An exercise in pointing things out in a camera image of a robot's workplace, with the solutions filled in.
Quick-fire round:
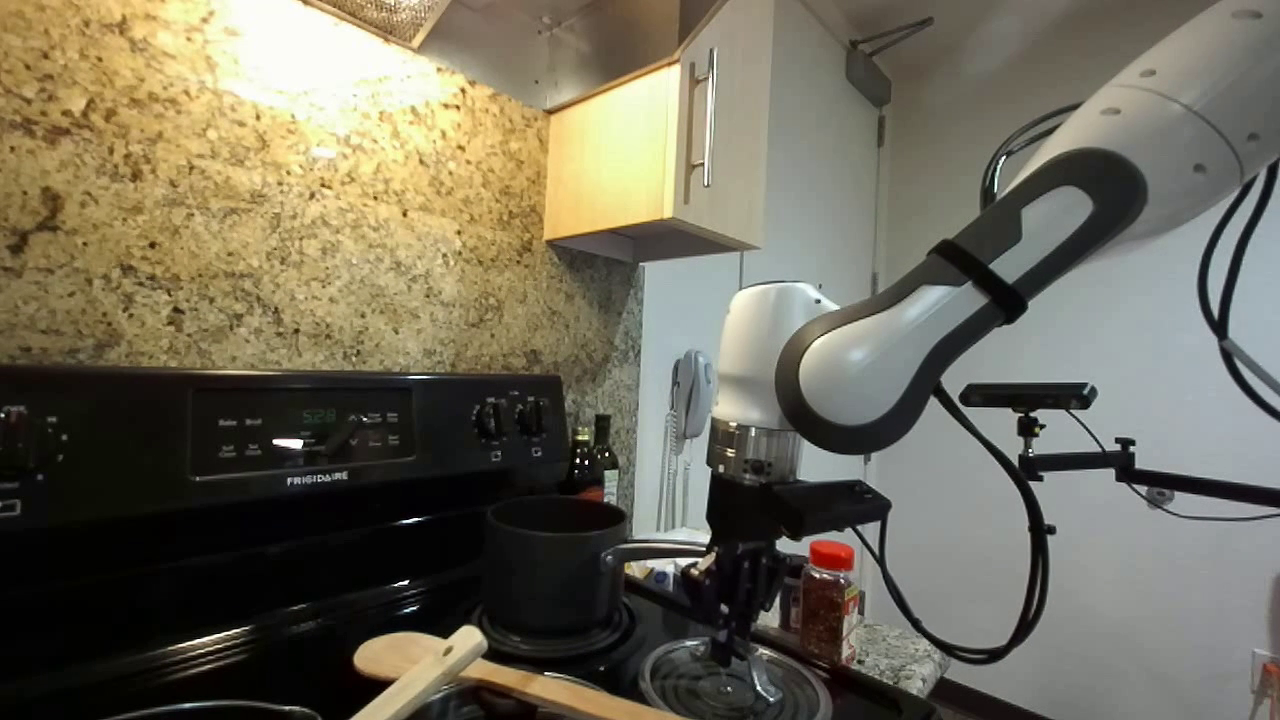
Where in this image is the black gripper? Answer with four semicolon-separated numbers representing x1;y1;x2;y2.
691;472;793;670

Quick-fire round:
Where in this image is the glass pot lid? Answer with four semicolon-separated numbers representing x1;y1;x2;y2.
635;631;842;720

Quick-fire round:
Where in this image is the black stove knob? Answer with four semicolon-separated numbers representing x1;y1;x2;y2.
0;399;73;487
514;387;557;442
467;387;521;447

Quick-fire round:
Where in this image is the black electric stove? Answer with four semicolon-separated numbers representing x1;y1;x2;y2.
0;366;942;720

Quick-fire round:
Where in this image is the spice jar red cap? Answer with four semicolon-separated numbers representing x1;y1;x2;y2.
784;538;866;671

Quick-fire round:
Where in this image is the white blue container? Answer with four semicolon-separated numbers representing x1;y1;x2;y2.
620;553;713;600

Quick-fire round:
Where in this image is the dark glass bottle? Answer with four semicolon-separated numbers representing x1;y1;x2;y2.
590;409;626;511
565;423;601;505

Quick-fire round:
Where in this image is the wooden spoon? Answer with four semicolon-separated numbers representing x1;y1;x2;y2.
348;627;689;720

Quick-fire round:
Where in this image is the white door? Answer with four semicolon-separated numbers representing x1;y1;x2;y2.
632;244;890;541

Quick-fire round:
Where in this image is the grey door closer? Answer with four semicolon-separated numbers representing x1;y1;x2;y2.
842;14;942;113

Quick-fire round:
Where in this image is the steel range hood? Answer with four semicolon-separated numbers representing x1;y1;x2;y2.
298;0;691;115

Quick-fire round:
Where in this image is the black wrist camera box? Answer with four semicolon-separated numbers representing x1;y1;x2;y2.
753;476;895;545

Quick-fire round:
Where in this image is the black saucepan with handle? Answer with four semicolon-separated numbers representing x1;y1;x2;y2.
476;492;720;642

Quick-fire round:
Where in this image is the white wall phone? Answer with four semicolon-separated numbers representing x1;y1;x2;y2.
670;344;720;447

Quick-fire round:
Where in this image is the white spatula handle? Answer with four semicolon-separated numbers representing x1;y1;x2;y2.
348;622;497;720

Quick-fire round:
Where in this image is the black bar camera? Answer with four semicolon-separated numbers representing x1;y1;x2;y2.
958;379;1102;415

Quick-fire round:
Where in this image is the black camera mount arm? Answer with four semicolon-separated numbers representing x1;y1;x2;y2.
1006;409;1280;511

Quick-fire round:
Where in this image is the light wood wall cabinet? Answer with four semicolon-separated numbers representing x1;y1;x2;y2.
539;0;890;263

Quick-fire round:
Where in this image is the steel cabinet handle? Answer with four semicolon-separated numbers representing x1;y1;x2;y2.
684;46;720;203

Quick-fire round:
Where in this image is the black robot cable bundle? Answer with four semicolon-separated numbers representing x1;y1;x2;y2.
1192;159;1280;427

